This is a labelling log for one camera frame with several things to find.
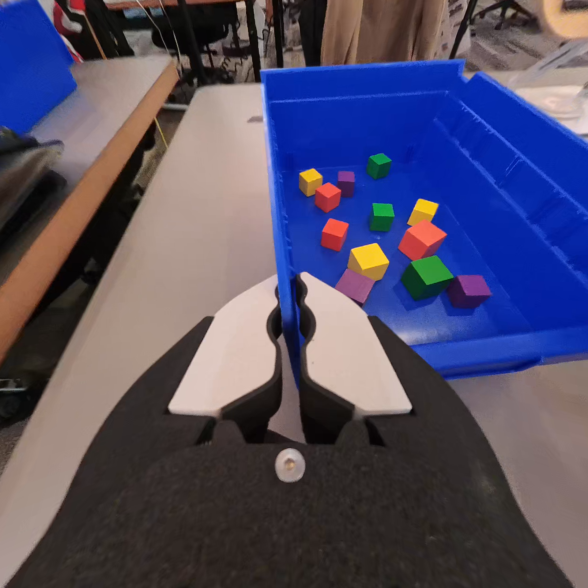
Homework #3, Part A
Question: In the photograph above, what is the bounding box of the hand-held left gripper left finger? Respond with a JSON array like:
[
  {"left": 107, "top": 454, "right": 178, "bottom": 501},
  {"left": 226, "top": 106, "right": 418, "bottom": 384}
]
[{"left": 168, "top": 275, "right": 283, "bottom": 419}]

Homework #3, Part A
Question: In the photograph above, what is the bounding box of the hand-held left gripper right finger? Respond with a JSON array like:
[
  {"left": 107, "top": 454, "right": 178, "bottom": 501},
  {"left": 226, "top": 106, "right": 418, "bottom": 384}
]
[{"left": 296, "top": 272, "right": 413, "bottom": 419}]

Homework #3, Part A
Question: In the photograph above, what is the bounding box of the green wooden cube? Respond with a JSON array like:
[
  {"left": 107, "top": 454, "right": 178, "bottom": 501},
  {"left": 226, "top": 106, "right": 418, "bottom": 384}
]
[
  {"left": 366, "top": 153, "right": 392, "bottom": 180},
  {"left": 401, "top": 255, "right": 454, "bottom": 301},
  {"left": 369, "top": 202, "right": 396, "bottom": 232}
]

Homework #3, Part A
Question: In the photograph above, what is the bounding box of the blue plastic bin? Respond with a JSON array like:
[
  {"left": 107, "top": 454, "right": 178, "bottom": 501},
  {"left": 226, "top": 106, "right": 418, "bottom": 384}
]
[
  {"left": 0, "top": 0, "right": 78, "bottom": 135},
  {"left": 260, "top": 59, "right": 588, "bottom": 381}
]

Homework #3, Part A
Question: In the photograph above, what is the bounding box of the grey table with wooden edge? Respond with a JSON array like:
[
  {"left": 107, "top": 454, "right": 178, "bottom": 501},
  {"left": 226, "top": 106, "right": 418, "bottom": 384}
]
[{"left": 0, "top": 54, "right": 180, "bottom": 364}]

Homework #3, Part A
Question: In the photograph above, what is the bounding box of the white and wooden book stand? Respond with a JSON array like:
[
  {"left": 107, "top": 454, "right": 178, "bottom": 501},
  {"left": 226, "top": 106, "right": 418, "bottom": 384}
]
[{"left": 507, "top": 0, "right": 588, "bottom": 137}]

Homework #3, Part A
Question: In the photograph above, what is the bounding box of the newspaper sheet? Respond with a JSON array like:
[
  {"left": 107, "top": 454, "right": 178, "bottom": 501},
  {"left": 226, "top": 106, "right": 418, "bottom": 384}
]
[{"left": 441, "top": 0, "right": 474, "bottom": 56}]

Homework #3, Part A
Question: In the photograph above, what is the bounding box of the wooden top office table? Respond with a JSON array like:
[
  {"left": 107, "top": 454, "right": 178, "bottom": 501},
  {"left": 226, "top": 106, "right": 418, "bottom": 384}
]
[{"left": 106, "top": 0, "right": 260, "bottom": 83}]

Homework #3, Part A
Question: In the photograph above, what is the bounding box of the yellow cable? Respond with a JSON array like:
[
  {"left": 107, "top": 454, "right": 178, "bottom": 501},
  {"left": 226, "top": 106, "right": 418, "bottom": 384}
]
[{"left": 135, "top": 0, "right": 172, "bottom": 149}]

